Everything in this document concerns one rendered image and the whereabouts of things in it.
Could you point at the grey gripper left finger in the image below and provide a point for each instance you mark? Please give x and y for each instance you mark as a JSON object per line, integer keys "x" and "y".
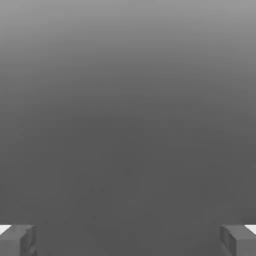
{"x": 14, "y": 242}

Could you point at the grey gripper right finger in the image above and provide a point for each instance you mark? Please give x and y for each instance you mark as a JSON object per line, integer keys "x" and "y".
{"x": 240, "y": 243}

